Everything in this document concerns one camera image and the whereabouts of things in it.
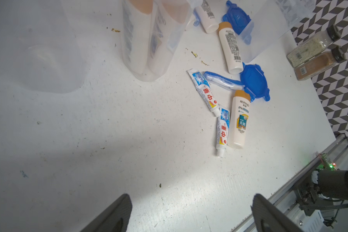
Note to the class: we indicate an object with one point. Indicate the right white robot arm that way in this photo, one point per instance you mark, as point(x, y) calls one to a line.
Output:
point(322, 190)

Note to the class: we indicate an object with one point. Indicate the brown spice jar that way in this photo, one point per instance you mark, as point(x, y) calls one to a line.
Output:
point(320, 63)

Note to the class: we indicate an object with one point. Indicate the green herb spice jar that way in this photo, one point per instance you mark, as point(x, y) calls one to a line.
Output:
point(314, 46)

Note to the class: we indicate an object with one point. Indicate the white bottle green label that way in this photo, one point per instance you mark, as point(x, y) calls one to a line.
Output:
point(238, 119)

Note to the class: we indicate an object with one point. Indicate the white bottle by cup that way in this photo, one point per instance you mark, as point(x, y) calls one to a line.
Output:
point(230, 48)

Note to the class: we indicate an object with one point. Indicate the blue lid under cup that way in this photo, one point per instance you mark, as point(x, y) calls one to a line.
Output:
point(240, 21)

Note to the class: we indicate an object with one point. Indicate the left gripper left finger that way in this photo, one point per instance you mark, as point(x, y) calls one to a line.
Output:
point(114, 218)

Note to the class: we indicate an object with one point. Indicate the blue toothbrush back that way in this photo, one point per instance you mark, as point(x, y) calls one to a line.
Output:
point(197, 19)

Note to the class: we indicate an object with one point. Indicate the blue lid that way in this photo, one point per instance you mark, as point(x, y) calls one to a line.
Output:
point(255, 83)
point(240, 21)

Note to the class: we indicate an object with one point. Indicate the blue toothbrush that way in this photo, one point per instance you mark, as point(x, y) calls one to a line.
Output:
point(197, 19)
point(221, 81)

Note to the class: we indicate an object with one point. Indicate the clear cup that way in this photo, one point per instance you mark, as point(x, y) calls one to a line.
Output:
point(38, 47)
point(273, 20)
point(151, 33)

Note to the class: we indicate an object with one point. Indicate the toothpaste tube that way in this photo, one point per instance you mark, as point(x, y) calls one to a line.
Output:
point(223, 122)
point(204, 89)

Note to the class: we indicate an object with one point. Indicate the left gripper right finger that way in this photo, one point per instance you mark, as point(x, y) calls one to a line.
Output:
point(268, 218)

